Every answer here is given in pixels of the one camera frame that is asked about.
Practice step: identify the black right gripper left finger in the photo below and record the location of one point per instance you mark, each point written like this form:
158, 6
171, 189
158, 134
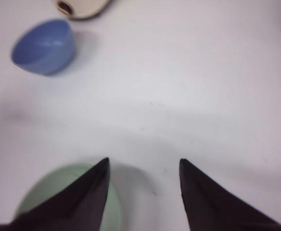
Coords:
78, 207

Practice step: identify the blue bowl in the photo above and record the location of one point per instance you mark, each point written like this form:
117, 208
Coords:
46, 48

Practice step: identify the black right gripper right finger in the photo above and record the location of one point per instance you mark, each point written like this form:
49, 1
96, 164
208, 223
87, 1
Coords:
210, 207

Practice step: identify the cream two-slot toaster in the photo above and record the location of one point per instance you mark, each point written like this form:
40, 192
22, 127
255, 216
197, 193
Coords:
81, 9

